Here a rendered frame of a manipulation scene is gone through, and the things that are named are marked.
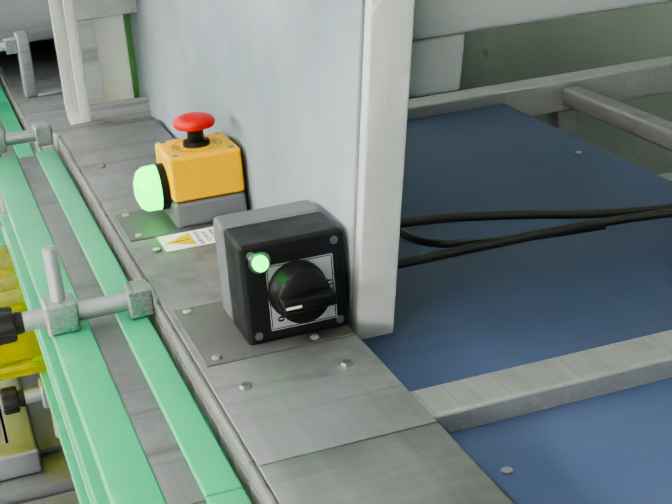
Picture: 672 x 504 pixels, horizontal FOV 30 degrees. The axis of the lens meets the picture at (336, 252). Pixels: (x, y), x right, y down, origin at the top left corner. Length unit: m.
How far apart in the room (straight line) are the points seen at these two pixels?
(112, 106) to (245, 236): 0.76
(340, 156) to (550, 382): 0.22
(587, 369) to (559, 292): 0.17
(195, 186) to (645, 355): 0.48
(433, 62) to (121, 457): 0.35
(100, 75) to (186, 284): 0.64
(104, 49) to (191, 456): 0.90
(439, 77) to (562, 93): 0.75
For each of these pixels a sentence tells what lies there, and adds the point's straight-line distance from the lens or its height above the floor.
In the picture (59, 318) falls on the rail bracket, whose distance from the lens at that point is 1.04.
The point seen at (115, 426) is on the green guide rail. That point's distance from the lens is 0.89.
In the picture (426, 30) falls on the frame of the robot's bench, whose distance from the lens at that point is 0.89.
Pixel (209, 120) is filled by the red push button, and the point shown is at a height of 0.78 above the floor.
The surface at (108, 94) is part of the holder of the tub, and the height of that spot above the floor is 0.80.
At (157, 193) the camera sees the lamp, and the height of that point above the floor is 0.84.
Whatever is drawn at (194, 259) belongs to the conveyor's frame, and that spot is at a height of 0.83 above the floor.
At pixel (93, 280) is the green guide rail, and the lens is 1.16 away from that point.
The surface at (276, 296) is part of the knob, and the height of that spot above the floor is 0.82.
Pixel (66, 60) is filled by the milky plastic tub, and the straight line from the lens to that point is 1.81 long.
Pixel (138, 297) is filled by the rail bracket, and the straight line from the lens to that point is 1.05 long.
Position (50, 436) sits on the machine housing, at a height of 0.96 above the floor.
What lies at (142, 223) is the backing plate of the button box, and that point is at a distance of 1.22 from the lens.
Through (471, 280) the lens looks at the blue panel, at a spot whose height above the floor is 0.62.
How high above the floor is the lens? 1.03
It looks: 17 degrees down
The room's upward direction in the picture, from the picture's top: 101 degrees counter-clockwise
